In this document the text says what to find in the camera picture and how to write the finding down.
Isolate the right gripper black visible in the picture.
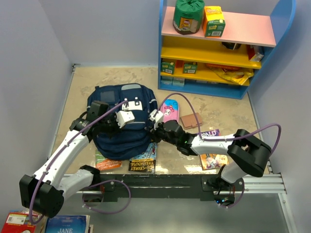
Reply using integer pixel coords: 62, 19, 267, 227
145, 119, 179, 147

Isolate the navy blue school backpack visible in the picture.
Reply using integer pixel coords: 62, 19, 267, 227
87, 83, 158, 161

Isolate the small brown leather wallet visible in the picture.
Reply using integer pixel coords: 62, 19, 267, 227
180, 113, 203, 129

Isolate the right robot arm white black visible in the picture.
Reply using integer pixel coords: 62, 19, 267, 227
149, 120, 272, 191

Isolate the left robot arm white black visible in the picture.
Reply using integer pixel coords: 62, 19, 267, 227
19, 100, 134, 224

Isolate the yellow snack bag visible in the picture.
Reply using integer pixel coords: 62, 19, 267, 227
206, 63, 254, 85

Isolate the pink blue pencil case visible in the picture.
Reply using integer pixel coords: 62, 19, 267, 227
160, 99, 179, 123

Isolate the black 169-storey treehouse book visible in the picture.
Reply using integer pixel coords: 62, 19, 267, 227
128, 142, 157, 174

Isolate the orange 78-storey treehouse book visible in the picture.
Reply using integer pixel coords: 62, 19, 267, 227
95, 150, 121, 171

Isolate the purple Roald Dahl book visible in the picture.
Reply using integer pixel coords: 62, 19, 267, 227
200, 128, 229, 170

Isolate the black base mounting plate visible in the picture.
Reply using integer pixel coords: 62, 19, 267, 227
101, 174, 230, 202

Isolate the left small green box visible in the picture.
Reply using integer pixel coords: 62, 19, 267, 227
160, 58, 175, 74

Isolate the small green box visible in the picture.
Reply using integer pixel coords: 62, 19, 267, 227
160, 58, 175, 74
183, 61, 198, 74

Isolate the right small green box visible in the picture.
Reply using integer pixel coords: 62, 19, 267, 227
183, 61, 198, 74

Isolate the colourful blue toy shelf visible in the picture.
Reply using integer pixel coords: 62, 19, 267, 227
158, 0, 296, 99

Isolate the blue Jane book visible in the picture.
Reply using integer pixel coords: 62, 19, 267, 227
45, 215, 93, 233

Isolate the red white packet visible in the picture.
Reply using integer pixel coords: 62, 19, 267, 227
246, 45, 264, 62

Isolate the orange green carton box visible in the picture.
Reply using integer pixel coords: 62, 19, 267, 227
202, 6, 225, 37

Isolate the green wrapped tissue roll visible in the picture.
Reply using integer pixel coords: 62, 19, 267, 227
173, 0, 205, 35

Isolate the red book bottom left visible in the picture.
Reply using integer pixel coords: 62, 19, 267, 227
1, 210, 47, 233

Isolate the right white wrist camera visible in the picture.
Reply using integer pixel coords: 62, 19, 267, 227
149, 109, 164, 130

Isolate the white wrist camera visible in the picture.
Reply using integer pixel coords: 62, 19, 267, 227
116, 111, 135, 129
149, 109, 164, 130

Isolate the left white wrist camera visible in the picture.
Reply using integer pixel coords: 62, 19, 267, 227
116, 111, 135, 129

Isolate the aluminium rail frame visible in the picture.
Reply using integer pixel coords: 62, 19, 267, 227
50, 64, 296, 233

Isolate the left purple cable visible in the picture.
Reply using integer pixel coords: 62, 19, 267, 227
28, 101, 132, 225

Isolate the purple cable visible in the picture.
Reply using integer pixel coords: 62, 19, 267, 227
153, 92, 283, 209
28, 101, 132, 225

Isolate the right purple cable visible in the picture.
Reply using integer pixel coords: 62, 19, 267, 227
153, 92, 283, 209

